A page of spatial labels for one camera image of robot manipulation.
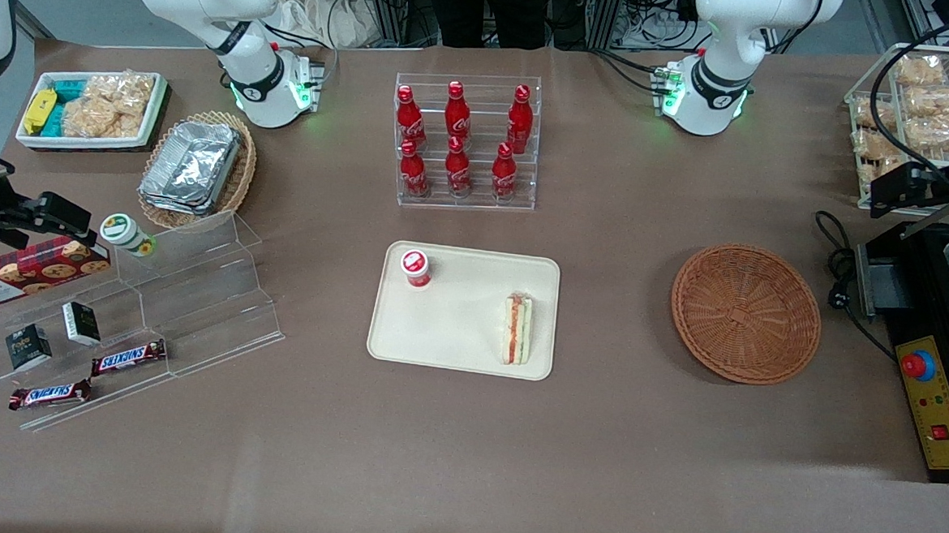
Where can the small red lidded cup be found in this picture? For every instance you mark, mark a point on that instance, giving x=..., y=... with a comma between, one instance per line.
x=415, y=267

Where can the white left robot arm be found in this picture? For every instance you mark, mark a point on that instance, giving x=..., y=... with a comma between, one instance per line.
x=720, y=76

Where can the cream cloth bag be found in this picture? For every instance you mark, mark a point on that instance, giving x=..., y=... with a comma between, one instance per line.
x=317, y=6

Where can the black power plug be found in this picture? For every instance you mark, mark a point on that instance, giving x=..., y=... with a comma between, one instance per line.
x=837, y=298

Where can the clear acrylic bottle rack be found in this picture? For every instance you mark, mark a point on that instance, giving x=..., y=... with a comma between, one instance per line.
x=461, y=202

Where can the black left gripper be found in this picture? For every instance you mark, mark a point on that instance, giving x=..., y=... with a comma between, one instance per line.
x=948, y=191

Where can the white rectangular snack bin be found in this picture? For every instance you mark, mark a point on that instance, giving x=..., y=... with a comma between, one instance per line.
x=83, y=142

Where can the red emergency stop button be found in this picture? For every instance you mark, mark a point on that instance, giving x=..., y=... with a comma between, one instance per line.
x=918, y=366

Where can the green lidded yogurt cup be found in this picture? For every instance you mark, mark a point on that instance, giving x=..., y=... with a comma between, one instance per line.
x=123, y=232

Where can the person in black trousers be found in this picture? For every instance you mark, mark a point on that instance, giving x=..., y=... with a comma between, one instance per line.
x=488, y=7

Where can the black machine with yellow panel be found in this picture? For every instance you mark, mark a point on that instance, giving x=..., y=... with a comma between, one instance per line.
x=920, y=290

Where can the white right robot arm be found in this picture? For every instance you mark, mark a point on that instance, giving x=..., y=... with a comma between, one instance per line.
x=245, y=68

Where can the brown chocolate bar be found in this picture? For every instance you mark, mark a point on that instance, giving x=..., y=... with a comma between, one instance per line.
x=128, y=357
x=50, y=394

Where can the clear bag of crackers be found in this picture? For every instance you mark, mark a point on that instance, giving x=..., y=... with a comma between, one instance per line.
x=109, y=105

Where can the red tartan cookie box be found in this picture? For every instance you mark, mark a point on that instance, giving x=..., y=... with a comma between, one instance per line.
x=36, y=269

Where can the triangle sandwich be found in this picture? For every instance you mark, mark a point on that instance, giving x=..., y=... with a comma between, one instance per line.
x=517, y=330

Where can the clear acrylic stepped shelf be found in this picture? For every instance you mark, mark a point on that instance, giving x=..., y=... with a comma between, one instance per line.
x=205, y=301

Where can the round brown wicker basket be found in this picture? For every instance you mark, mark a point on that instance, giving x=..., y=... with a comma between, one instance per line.
x=744, y=313

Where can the stacked foil containers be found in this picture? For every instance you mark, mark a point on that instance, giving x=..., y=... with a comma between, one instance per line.
x=191, y=166

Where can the yellow snack packet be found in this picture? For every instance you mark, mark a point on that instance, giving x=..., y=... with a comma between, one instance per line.
x=39, y=110

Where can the small black carton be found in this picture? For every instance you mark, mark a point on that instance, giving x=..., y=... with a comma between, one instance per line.
x=82, y=324
x=28, y=347

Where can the oval tan wicker basket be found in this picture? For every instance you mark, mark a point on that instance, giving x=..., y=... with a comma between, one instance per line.
x=244, y=169

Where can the beige plastic tray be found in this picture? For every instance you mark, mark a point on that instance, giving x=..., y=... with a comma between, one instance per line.
x=455, y=322

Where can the red cola bottle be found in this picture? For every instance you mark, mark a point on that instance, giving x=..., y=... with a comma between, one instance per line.
x=410, y=121
x=504, y=175
x=519, y=123
x=457, y=172
x=457, y=115
x=413, y=174

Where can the teal snack packet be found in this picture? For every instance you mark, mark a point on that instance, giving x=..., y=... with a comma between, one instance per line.
x=68, y=91

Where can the clear bag of fried snacks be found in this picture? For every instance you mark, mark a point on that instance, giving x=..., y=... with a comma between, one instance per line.
x=934, y=102
x=869, y=145
x=919, y=70
x=936, y=134
x=879, y=115

